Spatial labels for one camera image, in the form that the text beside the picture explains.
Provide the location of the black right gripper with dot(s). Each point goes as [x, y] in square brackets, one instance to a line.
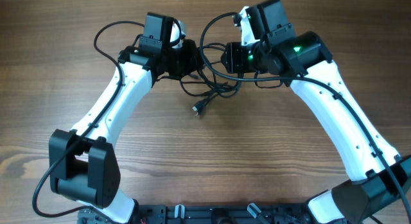
[235, 65]

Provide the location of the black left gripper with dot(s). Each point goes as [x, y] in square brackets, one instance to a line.
[195, 59]

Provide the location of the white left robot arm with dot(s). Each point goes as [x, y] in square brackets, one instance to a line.
[82, 161]

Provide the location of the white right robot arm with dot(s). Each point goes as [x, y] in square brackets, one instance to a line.
[378, 174]

